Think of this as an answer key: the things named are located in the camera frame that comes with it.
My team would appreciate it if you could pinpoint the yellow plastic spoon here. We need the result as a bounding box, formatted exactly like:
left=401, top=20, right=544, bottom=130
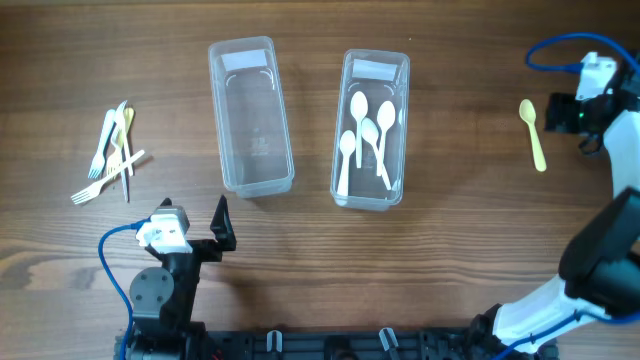
left=519, top=99, right=547, bottom=172

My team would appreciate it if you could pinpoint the white plastic spoon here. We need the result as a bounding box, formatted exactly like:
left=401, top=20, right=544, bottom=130
left=362, top=117, right=391, bottom=191
left=377, top=100, right=396, bottom=176
left=350, top=91, right=368, bottom=169
left=337, top=130, right=356, bottom=196

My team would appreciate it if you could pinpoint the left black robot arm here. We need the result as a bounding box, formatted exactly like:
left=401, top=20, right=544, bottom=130
left=114, top=196, right=237, bottom=359

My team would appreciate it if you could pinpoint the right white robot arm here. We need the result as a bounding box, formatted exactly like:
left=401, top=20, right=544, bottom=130
left=462, top=51, right=639, bottom=359

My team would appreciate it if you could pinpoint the left clear plastic container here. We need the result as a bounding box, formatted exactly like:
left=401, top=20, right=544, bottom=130
left=208, top=36, right=295, bottom=198

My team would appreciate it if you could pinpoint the clear plastic container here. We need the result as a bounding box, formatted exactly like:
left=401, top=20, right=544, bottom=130
left=330, top=49, right=410, bottom=211
left=208, top=36, right=295, bottom=198

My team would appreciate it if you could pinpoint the right clear plastic container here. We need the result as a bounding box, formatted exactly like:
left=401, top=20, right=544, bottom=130
left=330, top=49, right=410, bottom=211

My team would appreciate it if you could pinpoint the clear plastic fork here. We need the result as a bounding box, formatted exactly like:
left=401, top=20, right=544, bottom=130
left=110, top=128, right=129, bottom=202

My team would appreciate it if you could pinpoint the yellow plastic fork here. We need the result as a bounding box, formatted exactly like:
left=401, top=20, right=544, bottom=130
left=106, top=107, right=135, bottom=175

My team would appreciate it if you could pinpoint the white plastic fork crossing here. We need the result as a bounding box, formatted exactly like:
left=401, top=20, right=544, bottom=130
left=70, top=150, right=145, bottom=205

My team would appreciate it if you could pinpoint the white plastic fork left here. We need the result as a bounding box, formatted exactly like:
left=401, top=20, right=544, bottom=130
left=88, top=109, right=115, bottom=179

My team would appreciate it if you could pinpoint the white plastic knife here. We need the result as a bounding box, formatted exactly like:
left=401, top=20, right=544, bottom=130
left=114, top=101, right=131, bottom=164

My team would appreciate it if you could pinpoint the left blue cable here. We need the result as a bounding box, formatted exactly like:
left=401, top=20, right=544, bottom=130
left=97, top=220, right=151, bottom=360

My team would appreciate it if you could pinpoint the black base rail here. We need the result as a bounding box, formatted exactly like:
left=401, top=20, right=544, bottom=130
left=113, top=328, right=560, bottom=360

